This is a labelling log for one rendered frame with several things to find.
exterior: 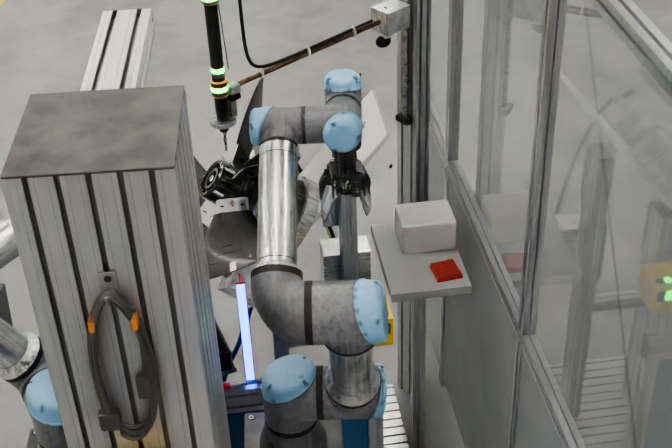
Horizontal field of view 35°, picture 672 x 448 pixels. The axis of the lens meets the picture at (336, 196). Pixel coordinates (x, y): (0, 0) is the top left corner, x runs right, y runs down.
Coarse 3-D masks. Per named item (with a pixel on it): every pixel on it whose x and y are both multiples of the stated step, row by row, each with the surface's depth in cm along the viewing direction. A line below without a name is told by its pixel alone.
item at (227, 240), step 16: (224, 224) 284; (240, 224) 283; (256, 224) 283; (208, 240) 281; (224, 240) 279; (240, 240) 278; (256, 240) 277; (208, 256) 277; (224, 256) 275; (240, 256) 273; (256, 256) 272; (224, 272) 271
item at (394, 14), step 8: (392, 0) 306; (400, 0) 305; (408, 0) 304; (376, 8) 301; (384, 8) 301; (392, 8) 301; (400, 8) 301; (408, 8) 303; (376, 16) 302; (384, 16) 299; (392, 16) 300; (400, 16) 302; (408, 16) 304; (384, 24) 301; (392, 24) 301; (400, 24) 303; (408, 24) 306; (384, 32) 302; (392, 32) 302
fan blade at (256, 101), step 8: (256, 88) 302; (256, 96) 307; (256, 104) 310; (248, 112) 302; (248, 120) 305; (240, 128) 300; (248, 128) 306; (240, 136) 301; (248, 136) 307; (248, 144) 308; (248, 152) 308
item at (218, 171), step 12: (216, 168) 296; (228, 168) 293; (204, 180) 299; (216, 180) 290; (228, 180) 292; (240, 180) 294; (252, 180) 299; (204, 192) 296; (228, 192) 292; (240, 192) 294; (252, 192) 295; (252, 204) 294
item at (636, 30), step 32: (544, 0) 223; (608, 0) 187; (448, 32) 319; (544, 32) 225; (640, 32) 175; (448, 64) 324; (544, 64) 227; (448, 96) 328; (544, 96) 231; (448, 128) 334; (544, 128) 236; (448, 160) 340; (480, 224) 312; (512, 320) 279; (544, 384) 255; (512, 416) 290
